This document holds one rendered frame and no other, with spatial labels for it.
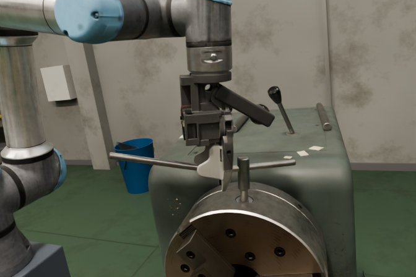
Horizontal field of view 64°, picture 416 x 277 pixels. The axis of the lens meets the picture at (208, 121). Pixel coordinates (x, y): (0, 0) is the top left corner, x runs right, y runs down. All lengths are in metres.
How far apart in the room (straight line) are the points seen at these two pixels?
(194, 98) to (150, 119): 3.93
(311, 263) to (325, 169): 0.21
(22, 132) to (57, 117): 4.64
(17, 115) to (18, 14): 0.35
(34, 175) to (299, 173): 0.62
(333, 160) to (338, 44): 2.94
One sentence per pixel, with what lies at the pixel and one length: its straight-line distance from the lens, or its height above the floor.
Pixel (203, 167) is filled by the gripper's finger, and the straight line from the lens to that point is 0.57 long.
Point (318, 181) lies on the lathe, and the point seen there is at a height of 1.22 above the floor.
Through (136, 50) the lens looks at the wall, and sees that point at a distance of 4.39.
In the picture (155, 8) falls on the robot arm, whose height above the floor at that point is 1.59.
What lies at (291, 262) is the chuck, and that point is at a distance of 0.65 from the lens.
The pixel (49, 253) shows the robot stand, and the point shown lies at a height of 1.10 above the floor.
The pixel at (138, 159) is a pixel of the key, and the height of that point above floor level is 1.35.
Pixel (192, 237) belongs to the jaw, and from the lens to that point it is 0.63.
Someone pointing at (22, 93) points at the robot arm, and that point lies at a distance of 0.86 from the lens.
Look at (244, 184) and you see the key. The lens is 0.62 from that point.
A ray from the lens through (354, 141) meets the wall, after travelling 3.84.
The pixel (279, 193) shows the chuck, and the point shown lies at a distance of 0.70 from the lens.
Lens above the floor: 1.53
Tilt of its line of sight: 13 degrees down
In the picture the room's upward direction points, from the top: 8 degrees counter-clockwise
